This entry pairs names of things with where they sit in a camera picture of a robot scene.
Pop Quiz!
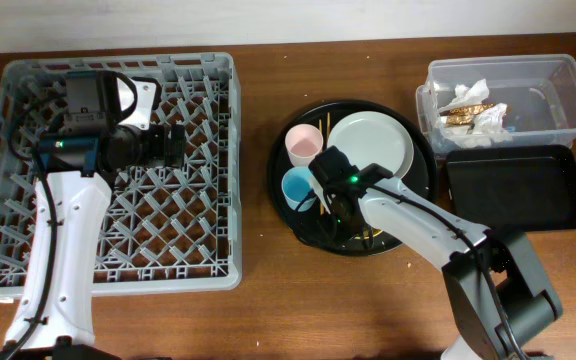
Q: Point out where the clear plastic bin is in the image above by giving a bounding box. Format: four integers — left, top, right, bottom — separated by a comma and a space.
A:
416, 54, 576, 158

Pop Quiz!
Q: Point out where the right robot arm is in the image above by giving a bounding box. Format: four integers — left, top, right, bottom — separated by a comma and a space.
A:
309, 147, 563, 359

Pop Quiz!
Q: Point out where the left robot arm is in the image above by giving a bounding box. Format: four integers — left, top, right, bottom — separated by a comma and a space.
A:
0, 70, 186, 359

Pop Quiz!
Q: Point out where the white napkin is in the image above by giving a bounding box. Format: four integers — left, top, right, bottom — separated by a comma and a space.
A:
433, 79, 512, 149

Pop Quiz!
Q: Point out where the yellow bowl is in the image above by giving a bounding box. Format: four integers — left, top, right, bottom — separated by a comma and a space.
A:
363, 228, 382, 238

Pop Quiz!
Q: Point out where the blue cup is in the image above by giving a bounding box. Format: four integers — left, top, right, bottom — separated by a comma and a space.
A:
281, 166, 316, 212

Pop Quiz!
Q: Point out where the grey round plate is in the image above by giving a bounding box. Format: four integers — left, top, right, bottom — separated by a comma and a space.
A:
327, 111, 414, 178

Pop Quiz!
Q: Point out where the black rectangular tray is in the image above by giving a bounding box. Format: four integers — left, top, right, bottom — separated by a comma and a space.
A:
446, 145, 576, 232

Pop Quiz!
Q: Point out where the grey dishwasher rack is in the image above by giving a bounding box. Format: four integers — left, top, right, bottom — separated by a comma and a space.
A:
0, 53, 243, 302

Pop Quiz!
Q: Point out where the pink cup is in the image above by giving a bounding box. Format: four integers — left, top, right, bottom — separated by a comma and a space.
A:
284, 124, 324, 167

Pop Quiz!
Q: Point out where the round black tray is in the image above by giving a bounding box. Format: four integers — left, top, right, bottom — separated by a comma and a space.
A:
267, 100, 438, 257

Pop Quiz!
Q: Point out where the gold snack wrapper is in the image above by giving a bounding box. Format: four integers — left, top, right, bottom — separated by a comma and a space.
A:
440, 104, 494, 126

